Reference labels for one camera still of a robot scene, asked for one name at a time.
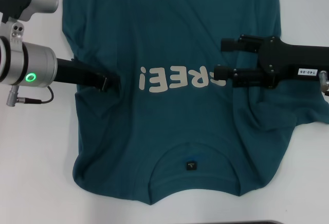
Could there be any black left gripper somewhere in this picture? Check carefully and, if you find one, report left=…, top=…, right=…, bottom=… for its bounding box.
left=52, top=57, right=122, bottom=93

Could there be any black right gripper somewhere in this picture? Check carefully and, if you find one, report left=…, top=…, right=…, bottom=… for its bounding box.
left=214, top=33, right=329, bottom=89

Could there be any teal blue printed t-shirt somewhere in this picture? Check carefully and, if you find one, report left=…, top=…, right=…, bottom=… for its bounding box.
left=62, top=0, right=329, bottom=206

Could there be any right arm silver plug cable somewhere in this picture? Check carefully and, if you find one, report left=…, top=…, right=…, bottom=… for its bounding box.
left=318, top=70, right=329, bottom=98

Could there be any left arm black plug cable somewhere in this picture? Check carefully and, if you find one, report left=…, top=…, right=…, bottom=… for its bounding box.
left=6, top=85, right=54, bottom=108

